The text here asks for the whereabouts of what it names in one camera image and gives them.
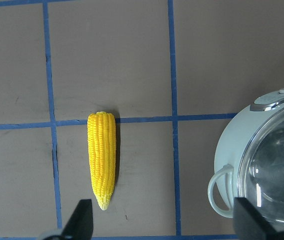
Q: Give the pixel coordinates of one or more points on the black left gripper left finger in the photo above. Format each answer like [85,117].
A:
[78,227]

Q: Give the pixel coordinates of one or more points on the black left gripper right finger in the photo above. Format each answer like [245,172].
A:
[249,224]

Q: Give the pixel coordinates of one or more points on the glass pot lid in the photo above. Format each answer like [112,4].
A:
[261,175]

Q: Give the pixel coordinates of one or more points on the yellow corn cob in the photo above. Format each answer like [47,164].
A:
[101,138]

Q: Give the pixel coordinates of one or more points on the pale green cooking pot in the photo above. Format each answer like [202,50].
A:
[223,186]

